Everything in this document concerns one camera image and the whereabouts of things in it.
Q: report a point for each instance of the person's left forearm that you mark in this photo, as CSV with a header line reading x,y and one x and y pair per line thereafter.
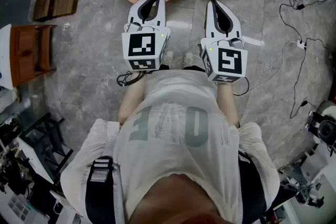
x,y
131,102

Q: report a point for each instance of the person's white shirt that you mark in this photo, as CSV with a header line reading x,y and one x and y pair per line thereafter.
x,y
173,154

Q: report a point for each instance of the black metal rack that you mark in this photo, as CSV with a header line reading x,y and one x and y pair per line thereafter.
x,y
50,144

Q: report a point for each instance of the cluttered white workbench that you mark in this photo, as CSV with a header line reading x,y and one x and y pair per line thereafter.
x,y
18,186

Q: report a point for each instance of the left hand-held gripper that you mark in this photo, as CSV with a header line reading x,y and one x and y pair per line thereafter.
x,y
141,47

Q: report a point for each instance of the person's white right shoe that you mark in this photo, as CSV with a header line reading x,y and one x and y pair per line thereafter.
x,y
188,58

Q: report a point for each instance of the white bench with equipment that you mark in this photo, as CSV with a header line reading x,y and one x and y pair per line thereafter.
x,y
309,178

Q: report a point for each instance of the white power strip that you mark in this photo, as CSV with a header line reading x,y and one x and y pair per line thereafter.
x,y
301,44

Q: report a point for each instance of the white and black device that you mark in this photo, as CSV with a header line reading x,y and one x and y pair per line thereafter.
x,y
324,123

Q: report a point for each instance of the brown wooden cabinet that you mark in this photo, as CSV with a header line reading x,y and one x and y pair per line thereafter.
x,y
26,55

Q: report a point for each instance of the person's right forearm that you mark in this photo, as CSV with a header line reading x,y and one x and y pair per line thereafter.
x,y
227,102

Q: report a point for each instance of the white table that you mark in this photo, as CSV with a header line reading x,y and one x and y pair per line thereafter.
x,y
5,60

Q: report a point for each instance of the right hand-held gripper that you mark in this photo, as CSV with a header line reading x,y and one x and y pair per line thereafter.
x,y
228,61

